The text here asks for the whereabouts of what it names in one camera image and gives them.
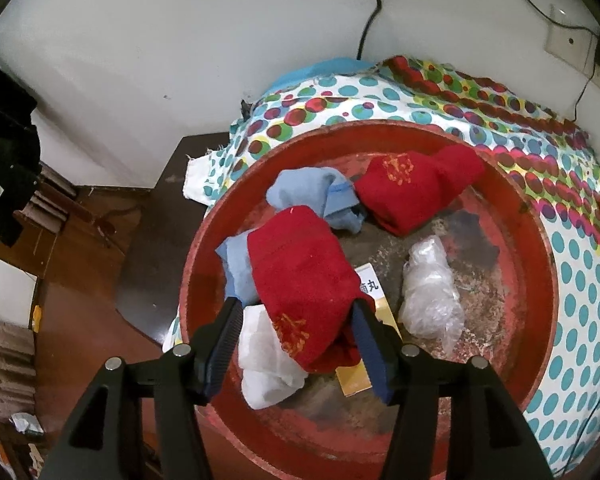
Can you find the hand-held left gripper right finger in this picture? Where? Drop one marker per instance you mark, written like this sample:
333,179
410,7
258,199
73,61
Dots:
375,355

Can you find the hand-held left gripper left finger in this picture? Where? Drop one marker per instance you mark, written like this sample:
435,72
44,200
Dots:
220,355

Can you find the yellow cardboard box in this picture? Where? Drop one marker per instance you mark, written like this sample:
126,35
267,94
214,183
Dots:
352,380

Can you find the white cloth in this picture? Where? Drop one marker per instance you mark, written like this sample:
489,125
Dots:
265,370

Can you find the clear plastic bag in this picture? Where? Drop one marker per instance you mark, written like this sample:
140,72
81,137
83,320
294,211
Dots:
430,290

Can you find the red cloth with gold print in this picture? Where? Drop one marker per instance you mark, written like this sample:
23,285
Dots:
300,270
410,190

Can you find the red round basin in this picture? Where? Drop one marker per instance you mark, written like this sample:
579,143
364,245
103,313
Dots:
505,310

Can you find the light blue cloth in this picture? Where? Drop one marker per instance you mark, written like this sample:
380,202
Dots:
237,270
305,190

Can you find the colourful polka dot cloth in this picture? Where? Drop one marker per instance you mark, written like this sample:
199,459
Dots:
580,310

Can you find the black fabric item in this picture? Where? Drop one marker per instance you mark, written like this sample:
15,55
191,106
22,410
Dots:
5,160

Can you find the light blue sheet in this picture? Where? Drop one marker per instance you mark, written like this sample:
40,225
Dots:
325,67

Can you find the white wall plate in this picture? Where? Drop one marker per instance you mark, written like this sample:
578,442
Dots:
570,40

